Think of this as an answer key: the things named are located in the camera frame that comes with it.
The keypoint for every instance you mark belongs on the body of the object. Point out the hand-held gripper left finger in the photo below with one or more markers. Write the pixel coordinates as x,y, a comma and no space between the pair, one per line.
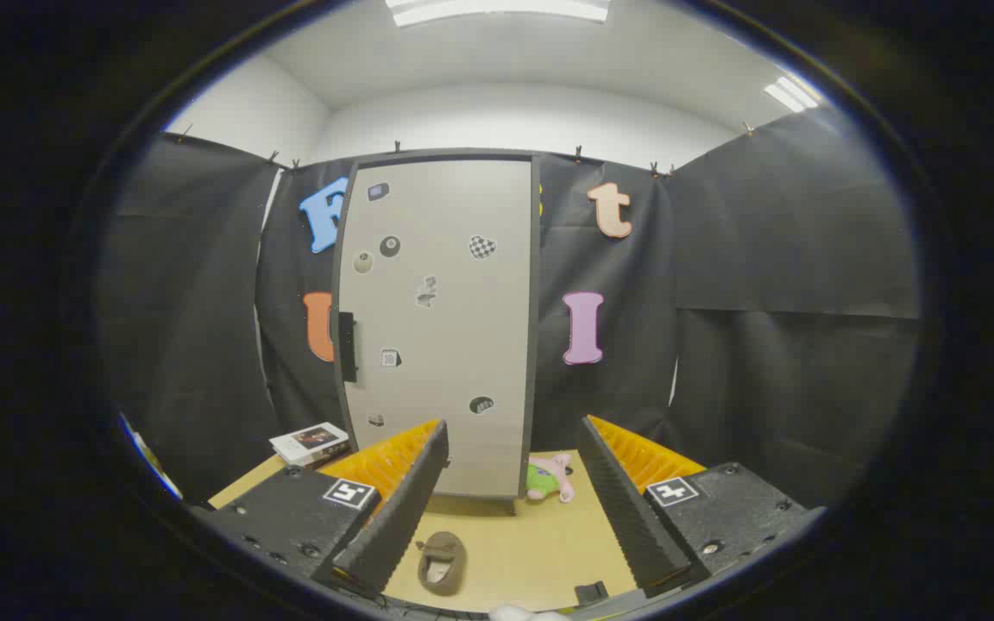
402,509

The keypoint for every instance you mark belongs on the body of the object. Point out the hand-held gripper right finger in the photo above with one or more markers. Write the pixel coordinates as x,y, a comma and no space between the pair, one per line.
626,509

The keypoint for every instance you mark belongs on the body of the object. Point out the brown fuzzy slipper shoe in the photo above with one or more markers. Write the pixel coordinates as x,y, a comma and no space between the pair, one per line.
443,565

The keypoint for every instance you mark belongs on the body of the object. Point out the light grey shoe cabinet door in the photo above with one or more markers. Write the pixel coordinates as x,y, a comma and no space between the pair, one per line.
445,328

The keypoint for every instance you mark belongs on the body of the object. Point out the grey shoe cabinet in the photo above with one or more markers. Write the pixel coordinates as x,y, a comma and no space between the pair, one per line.
535,345

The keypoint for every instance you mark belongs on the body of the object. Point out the green and pink plush toy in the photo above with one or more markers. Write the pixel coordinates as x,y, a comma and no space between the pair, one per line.
547,479

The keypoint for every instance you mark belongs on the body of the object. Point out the brown book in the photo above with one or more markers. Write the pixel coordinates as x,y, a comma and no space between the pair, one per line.
331,455

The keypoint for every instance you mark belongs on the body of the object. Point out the white printed box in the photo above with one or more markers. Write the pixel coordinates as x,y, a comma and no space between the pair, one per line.
307,442

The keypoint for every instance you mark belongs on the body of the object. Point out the black backdrop cloth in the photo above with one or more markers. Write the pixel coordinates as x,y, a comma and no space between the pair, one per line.
764,302

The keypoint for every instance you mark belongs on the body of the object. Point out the small ceiling light panel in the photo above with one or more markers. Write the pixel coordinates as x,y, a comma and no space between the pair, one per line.
792,93

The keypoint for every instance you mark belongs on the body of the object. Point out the long ceiling light panel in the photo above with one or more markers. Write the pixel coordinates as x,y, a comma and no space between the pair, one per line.
497,9

